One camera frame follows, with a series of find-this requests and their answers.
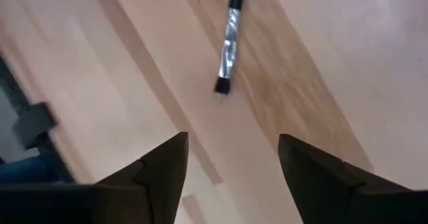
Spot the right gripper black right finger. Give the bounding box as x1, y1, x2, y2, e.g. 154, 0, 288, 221
278, 133, 428, 224

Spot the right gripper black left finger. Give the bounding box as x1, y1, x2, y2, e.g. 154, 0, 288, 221
0, 132, 190, 224

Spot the black paintbrush with short bristles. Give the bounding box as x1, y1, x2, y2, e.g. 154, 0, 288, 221
213, 0, 247, 96

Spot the person's leg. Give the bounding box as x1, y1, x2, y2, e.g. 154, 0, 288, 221
0, 153, 63, 185

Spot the black metal rig frame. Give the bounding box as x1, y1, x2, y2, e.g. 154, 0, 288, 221
0, 55, 76, 185

